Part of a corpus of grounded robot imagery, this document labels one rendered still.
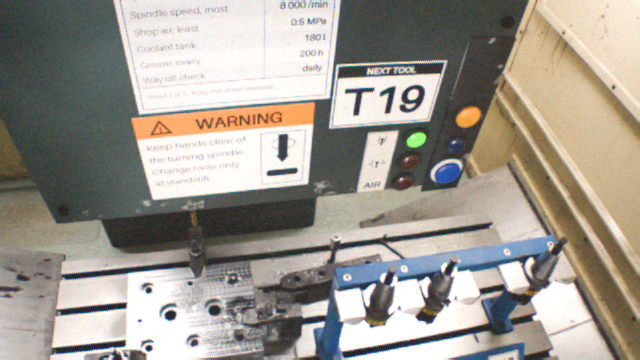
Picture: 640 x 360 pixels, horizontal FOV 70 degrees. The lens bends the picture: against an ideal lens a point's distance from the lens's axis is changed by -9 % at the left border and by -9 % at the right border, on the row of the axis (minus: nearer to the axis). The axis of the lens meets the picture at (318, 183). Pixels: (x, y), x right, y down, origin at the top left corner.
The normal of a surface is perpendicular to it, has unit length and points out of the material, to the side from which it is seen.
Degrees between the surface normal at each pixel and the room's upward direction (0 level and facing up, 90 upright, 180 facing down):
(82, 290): 0
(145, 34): 90
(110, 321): 0
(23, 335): 24
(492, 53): 90
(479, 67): 90
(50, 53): 90
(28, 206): 0
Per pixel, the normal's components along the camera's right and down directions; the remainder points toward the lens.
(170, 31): 0.19, 0.75
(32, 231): 0.07, -0.66
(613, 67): -0.98, 0.10
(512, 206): -0.33, -0.55
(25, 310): 0.47, -0.64
